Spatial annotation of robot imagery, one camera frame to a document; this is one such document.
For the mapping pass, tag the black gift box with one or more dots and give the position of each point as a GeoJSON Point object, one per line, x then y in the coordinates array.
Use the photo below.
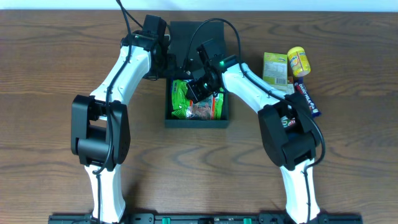
{"type": "Point", "coordinates": [193, 34]}

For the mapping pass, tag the purple Dairy Milk bar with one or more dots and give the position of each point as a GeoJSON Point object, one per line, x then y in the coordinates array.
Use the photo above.
{"type": "Point", "coordinates": [302, 89]}

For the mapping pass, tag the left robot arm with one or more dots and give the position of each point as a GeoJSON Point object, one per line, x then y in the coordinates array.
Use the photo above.
{"type": "Point", "coordinates": [100, 132]}

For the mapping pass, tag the light green carton box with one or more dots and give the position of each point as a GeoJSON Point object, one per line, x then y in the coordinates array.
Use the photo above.
{"type": "Point", "coordinates": [275, 69]}

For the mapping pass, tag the yellow plastic jar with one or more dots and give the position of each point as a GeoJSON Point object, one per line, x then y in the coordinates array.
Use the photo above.
{"type": "Point", "coordinates": [298, 62]}

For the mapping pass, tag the green red KitKat bar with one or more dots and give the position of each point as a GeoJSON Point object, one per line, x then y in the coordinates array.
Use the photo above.
{"type": "Point", "coordinates": [287, 122]}

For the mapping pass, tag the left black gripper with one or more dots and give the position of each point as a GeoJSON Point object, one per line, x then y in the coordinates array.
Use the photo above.
{"type": "Point", "coordinates": [173, 66]}

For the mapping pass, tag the brown and white carton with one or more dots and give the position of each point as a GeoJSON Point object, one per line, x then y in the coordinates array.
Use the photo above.
{"type": "Point", "coordinates": [290, 86]}

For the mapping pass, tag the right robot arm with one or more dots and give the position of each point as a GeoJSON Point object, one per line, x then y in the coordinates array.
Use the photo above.
{"type": "Point", "coordinates": [289, 134]}

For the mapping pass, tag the green snack mix bag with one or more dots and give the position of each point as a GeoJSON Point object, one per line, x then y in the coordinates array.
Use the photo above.
{"type": "Point", "coordinates": [182, 108]}

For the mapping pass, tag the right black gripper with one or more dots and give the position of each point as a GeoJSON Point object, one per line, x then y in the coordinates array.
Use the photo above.
{"type": "Point", "coordinates": [200, 88]}

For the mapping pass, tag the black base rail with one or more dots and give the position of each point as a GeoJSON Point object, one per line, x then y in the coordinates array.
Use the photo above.
{"type": "Point", "coordinates": [262, 218]}

